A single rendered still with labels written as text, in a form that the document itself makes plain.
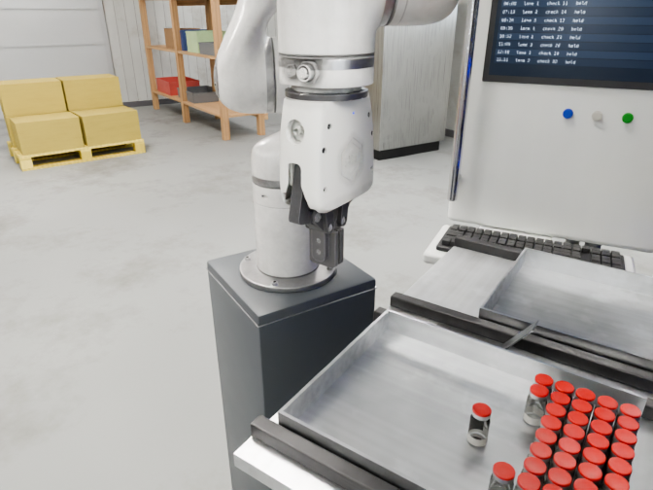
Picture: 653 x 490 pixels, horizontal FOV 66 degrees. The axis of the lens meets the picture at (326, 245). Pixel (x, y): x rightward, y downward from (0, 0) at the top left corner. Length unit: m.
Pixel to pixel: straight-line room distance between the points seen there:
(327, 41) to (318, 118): 0.06
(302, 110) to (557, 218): 1.02
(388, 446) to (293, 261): 0.43
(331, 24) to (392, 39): 4.43
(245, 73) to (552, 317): 0.61
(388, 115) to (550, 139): 3.68
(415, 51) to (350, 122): 4.59
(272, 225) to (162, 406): 1.26
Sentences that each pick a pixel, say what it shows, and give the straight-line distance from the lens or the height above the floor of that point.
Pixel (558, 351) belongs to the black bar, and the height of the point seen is 0.90.
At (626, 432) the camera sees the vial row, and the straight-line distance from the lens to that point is 0.64.
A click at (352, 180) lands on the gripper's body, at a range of 0.48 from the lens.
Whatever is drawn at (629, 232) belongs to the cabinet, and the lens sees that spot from 1.39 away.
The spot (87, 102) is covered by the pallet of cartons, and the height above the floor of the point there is 0.49.
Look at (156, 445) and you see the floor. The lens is 1.91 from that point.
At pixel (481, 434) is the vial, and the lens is 0.61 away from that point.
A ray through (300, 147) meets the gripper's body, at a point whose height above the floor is 1.22.
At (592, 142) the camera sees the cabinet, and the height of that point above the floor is 1.05.
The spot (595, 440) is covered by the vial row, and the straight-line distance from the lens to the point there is 0.61.
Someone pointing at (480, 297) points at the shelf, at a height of 0.88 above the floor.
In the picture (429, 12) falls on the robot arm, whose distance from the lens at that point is 0.47.
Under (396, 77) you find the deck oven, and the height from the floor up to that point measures 0.77.
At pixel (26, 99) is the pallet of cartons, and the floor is 0.57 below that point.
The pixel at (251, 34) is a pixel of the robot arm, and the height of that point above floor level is 1.29.
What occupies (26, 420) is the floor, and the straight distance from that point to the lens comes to 2.18.
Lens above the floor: 1.32
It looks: 25 degrees down
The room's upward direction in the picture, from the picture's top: straight up
